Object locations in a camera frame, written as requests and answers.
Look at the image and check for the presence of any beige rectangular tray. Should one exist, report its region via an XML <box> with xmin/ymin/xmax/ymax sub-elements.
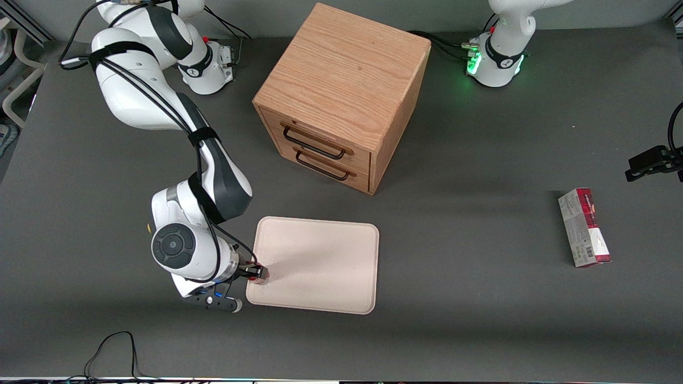
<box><xmin>247</xmin><ymin>216</ymin><xmax>380</xmax><ymax>315</ymax></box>

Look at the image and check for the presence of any wooden drawer front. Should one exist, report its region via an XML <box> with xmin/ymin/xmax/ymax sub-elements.
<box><xmin>260</xmin><ymin>108</ymin><xmax>373</xmax><ymax>172</ymax></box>
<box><xmin>272</xmin><ymin>140</ymin><xmax>372</xmax><ymax>194</ymax></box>

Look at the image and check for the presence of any wooden drawer cabinet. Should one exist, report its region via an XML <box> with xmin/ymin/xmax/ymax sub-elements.
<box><xmin>252</xmin><ymin>3</ymin><xmax>432</xmax><ymax>195</ymax></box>

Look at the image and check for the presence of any grey white sneaker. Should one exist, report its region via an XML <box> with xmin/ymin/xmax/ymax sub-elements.
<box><xmin>0</xmin><ymin>124</ymin><xmax>21</xmax><ymax>158</ymax></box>

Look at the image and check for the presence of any red grey cardboard box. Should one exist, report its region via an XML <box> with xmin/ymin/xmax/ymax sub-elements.
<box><xmin>558</xmin><ymin>187</ymin><xmax>613</xmax><ymax>268</ymax></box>

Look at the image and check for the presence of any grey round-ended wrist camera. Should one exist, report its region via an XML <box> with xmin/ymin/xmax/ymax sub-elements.
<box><xmin>181</xmin><ymin>290</ymin><xmax>244</xmax><ymax>314</ymax></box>

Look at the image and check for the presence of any black velcro cable strap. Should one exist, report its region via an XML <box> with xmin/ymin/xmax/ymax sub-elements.
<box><xmin>88</xmin><ymin>41</ymin><xmax>161</xmax><ymax>70</ymax></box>
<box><xmin>186</xmin><ymin>176</ymin><xmax>225</xmax><ymax>225</ymax></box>
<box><xmin>187</xmin><ymin>126</ymin><xmax>221</xmax><ymax>149</ymax></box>

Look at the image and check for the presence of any black metal drawer handle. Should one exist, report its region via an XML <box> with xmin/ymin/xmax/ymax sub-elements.
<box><xmin>281</xmin><ymin>124</ymin><xmax>348</xmax><ymax>160</ymax></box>
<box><xmin>295</xmin><ymin>149</ymin><xmax>352</xmax><ymax>181</ymax></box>

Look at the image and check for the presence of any black looped table cable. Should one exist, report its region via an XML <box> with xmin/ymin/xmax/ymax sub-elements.
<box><xmin>65</xmin><ymin>331</ymin><xmax>156</xmax><ymax>382</ymax></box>

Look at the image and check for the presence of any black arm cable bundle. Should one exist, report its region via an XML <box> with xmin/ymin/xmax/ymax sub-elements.
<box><xmin>59</xmin><ymin>0</ymin><xmax>259</xmax><ymax>283</ymax></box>

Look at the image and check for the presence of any black right arm base cable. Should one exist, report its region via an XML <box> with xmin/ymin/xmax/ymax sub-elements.
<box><xmin>204</xmin><ymin>5</ymin><xmax>253</xmax><ymax>70</ymax></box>

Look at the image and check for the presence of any black arm base cable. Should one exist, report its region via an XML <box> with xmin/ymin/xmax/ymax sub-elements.
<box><xmin>204</xmin><ymin>5</ymin><xmax>253</xmax><ymax>70</ymax></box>
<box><xmin>408</xmin><ymin>30</ymin><xmax>476</xmax><ymax>61</ymax></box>

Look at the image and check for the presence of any black left arm base cable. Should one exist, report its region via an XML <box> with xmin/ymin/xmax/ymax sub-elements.
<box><xmin>408</xmin><ymin>30</ymin><xmax>476</xmax><ymax>61</ymax></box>

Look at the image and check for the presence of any white tubular frame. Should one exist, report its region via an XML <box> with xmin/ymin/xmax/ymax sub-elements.
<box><xmin>0</xmin><ymin>16</ymin><xmax>47</xmax><ymax>129</ymax></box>

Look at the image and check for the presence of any black clamp mount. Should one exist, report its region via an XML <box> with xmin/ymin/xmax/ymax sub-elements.
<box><xmin>625</xmin><ymin>145</ymin><xmax>683</xmax><ymax>183</ymax></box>

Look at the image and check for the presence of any black cable at clamp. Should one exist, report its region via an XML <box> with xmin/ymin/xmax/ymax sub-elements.
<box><xmin>667</xmin><ymin>101</ymin><xmax>683</xmax><ymax>154</ymax></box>

